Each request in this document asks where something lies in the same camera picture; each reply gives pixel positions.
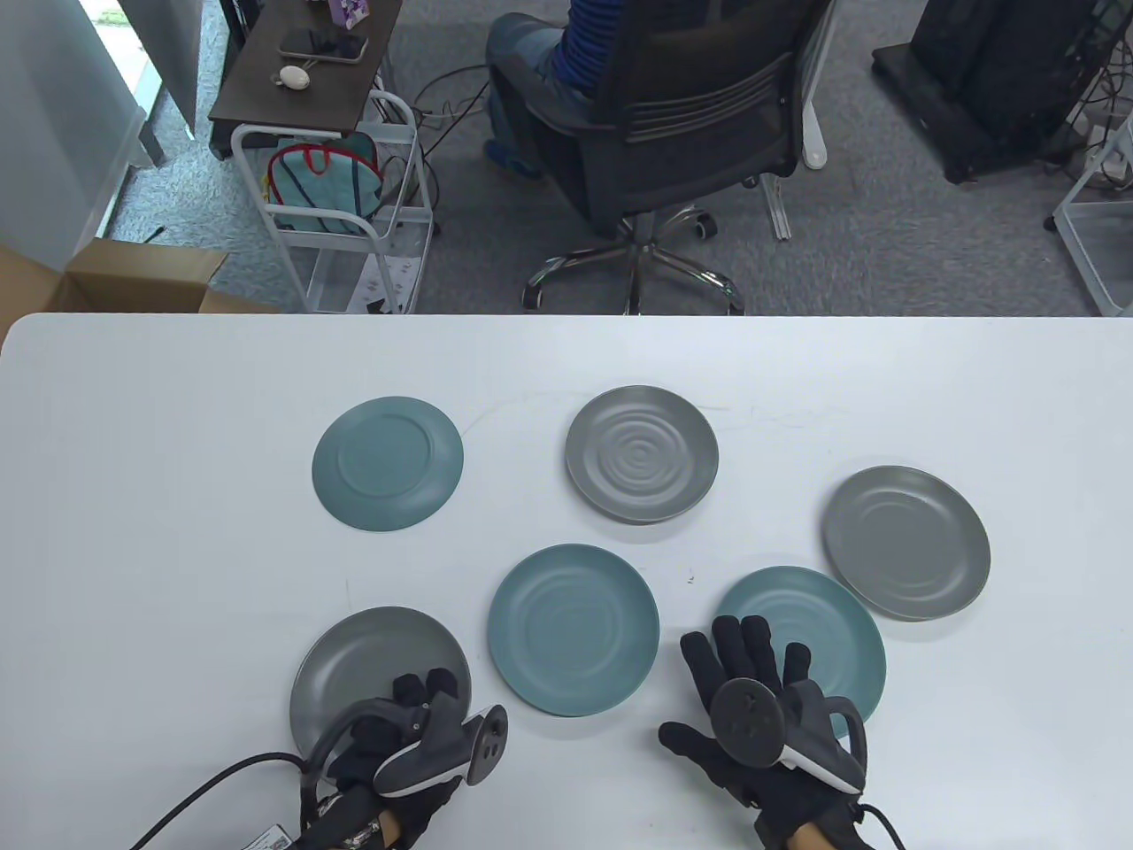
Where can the person's right hand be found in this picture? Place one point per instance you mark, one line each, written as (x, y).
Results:
(735, 646)

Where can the grey partition panel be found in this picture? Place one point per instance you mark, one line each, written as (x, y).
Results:
(168, 53)

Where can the person's left forearm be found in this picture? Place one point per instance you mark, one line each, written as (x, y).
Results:
(389, 832)

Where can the purple box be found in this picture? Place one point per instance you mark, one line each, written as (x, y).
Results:
(350, 11)

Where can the teal bag with red trim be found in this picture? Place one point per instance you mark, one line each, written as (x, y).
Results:
(323, 190)

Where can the teal plate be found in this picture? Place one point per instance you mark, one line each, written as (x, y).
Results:
(850, 637)
(574, 629)
(387, 463)

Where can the small white round gadget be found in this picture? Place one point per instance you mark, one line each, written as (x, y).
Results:
(292, 78)

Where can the person's right forearm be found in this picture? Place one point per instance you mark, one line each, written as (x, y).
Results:
(810, 839)

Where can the person's left hand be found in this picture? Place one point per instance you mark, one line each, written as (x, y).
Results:
(409, 689)

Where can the black white controller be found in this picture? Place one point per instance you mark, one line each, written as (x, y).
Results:
(746, 724)
(425, 753)

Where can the white metal cart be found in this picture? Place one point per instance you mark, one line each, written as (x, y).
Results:
(341, 283)

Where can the cardboard box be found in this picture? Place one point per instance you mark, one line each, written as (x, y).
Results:
(133, 274)

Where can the dark wooden side table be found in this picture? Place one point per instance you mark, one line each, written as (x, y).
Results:
(265, 97)

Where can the black equipment rack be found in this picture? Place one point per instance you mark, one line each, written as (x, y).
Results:
(991, 71)

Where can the white desk leg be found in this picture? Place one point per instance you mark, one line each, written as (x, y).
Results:
(814, 133)

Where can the black left forearm sensor band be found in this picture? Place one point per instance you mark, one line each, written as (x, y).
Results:
(276, 838)

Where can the black smartphone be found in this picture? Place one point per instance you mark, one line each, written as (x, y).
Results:
(323, 46)

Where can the black office chair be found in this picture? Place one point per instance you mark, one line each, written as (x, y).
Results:
(690, 106)

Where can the grey rippled plate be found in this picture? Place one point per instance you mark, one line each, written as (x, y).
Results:
(642, 456)

